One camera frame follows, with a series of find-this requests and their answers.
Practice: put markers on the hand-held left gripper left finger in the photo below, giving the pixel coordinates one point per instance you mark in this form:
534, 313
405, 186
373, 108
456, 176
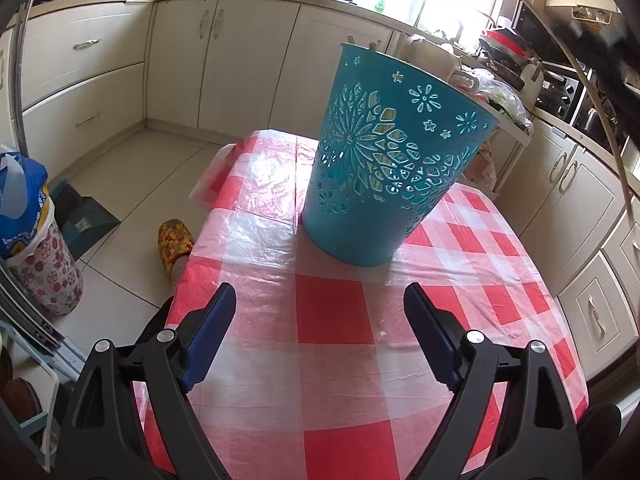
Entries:
210, 340

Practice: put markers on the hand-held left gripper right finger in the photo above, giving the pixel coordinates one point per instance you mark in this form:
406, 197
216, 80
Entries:
435, 345

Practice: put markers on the teal perforated plastic basket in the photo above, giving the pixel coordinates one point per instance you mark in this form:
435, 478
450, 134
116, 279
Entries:
360, 210

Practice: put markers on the red white checked tablecloth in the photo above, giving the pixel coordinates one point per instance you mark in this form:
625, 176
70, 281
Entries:
340, 310

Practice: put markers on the yellow patterned slipper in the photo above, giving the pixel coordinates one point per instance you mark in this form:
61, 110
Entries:
175, 245

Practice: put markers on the red and black pan stack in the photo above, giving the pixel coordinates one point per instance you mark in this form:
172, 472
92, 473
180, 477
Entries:
505, 42

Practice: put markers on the clear bag of vegetables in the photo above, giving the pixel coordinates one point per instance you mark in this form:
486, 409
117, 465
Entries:
500, 100

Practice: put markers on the white shelf rack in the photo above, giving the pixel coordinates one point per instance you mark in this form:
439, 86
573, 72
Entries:
515, 132

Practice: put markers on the cream cabinet row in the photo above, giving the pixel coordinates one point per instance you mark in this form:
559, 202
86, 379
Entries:
575, 210

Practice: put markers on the pink plastic bag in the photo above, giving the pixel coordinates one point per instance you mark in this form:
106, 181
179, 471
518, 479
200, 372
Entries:
480, 167

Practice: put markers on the floral patterned bucket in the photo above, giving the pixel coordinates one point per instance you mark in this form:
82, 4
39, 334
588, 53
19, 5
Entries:
50, 275

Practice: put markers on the dark blue dustpan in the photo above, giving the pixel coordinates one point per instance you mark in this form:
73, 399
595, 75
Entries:
85, 220

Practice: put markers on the grey metal rack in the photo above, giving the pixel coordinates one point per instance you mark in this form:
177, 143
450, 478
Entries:
30, 320

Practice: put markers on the steel faucet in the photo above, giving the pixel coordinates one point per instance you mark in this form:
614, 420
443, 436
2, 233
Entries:
421, 5

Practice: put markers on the blue plastic bag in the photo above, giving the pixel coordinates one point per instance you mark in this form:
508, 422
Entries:
20, 200

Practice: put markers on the cream double door cabinet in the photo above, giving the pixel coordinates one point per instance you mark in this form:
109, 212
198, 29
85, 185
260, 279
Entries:
240, 60

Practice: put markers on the cream drawer cabinet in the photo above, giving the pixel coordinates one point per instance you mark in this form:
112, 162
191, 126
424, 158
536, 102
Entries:
85, 85

